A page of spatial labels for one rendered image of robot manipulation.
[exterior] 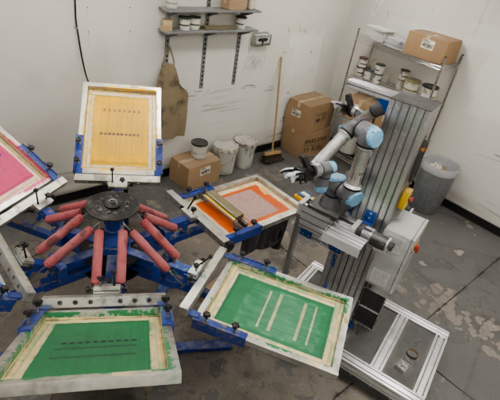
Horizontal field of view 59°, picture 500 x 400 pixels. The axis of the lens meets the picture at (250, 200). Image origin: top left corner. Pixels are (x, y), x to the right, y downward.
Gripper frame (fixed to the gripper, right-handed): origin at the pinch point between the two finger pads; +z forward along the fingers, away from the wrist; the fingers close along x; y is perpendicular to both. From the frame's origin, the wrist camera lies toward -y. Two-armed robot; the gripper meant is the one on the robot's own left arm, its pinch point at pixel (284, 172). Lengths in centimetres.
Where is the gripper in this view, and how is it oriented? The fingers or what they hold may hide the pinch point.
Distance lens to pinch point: 238.5
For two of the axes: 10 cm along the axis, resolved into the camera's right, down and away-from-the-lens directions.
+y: -0.7, 9.0, 4.4
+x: -5.3, -4.1, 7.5
